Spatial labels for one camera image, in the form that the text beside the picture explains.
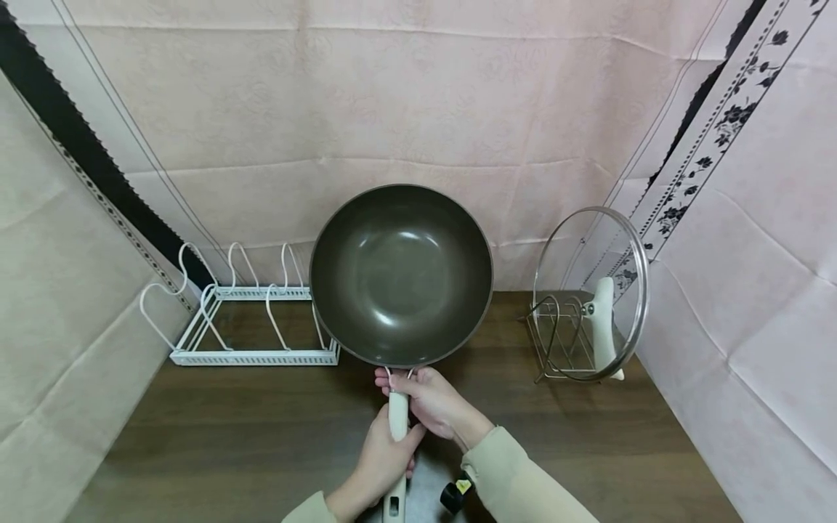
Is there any person's right hand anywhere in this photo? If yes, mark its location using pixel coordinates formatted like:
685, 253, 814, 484
373, 365, 496, 452

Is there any person's left hand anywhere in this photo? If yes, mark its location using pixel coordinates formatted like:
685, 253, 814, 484
325, 404, 428, 521

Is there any dark wok with cream handle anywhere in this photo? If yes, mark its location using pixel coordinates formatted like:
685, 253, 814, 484
309, 184, 495, 523

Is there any person's right forearm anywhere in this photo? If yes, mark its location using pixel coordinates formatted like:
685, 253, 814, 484
460, 426, 600, 523

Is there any person's left forearm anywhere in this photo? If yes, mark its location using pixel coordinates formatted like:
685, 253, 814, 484
281, 490, 345, 523

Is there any black wrist band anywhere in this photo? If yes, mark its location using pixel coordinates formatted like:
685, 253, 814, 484
438, 471, 477, 516

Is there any white wire pan rack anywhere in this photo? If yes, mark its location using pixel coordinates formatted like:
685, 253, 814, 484
139, 242, 341, 367

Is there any metal wire lid stand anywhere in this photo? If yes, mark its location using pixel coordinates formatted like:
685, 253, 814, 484
523, 293, 610, 384

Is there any glass lid with cream handle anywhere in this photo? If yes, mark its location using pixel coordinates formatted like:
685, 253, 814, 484
532, 206, 651, 383

